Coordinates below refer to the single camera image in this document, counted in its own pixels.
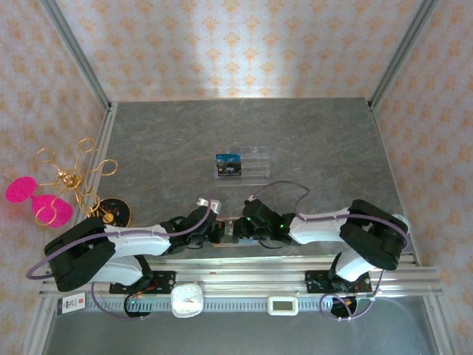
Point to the clear acrylic card stand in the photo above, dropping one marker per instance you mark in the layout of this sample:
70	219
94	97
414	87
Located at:
255	166

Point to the white red label card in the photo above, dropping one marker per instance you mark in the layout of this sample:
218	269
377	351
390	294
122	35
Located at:
72	303

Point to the aluminium side rail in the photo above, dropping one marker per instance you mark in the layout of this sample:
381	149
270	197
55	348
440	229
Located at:
98	155

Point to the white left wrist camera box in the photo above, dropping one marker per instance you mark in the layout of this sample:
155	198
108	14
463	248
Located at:
208	204

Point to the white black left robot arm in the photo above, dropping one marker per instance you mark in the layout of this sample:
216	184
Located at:
144	242

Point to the black round base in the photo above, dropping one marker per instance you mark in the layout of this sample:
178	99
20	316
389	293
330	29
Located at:
118	211

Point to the large pink fuzzy disc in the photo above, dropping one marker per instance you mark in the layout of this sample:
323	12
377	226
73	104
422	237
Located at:
55	212

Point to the black credit card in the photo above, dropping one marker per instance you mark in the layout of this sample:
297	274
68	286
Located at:
230	170

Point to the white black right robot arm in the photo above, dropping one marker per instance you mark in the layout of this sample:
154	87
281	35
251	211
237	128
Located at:
318	229

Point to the small pink fuzzy disc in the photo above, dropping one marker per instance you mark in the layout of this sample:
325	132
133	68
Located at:
20	189

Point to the white digital timer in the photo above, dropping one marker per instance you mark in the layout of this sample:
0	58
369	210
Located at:
282	305

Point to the aluminium corner post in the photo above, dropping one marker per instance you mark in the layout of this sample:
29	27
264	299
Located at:
77	59
403	51

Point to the aluminium front rail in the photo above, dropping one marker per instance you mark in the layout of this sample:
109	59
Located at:
251	273

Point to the light blue credit card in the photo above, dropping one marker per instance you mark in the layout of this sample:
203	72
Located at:
248	242

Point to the brown leather card holder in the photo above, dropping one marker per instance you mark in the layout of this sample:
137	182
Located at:
231	245

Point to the white analog clock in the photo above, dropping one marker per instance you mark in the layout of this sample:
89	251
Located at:
186	299

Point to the dark grey credit card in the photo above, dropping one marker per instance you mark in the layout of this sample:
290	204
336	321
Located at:
230	231

